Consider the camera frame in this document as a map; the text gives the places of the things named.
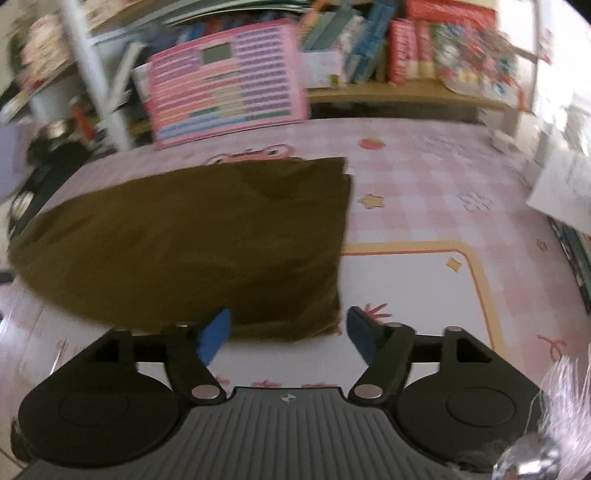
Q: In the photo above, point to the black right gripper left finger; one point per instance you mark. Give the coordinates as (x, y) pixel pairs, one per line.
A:
(189, 349)

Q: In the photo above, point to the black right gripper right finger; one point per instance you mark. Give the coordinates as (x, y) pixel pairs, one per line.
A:
(386, 349)

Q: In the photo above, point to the olive brown garment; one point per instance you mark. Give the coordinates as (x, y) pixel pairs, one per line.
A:
(261, 239)

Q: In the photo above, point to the pink checkered table mat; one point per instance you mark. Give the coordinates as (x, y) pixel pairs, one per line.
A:
(439, 234)

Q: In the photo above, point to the white furry sleeve cuff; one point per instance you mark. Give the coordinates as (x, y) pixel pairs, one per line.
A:
(559, 445)

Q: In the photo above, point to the white paper stack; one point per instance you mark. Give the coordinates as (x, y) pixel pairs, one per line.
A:
(560, 183)

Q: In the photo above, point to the pink learning tablet toy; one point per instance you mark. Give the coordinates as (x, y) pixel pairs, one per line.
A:
(234, 80)

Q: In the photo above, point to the white book leaning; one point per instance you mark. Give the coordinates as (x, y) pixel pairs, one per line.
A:
(118, 94)

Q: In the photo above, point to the row of books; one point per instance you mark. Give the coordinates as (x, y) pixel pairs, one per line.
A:
(408, 51)

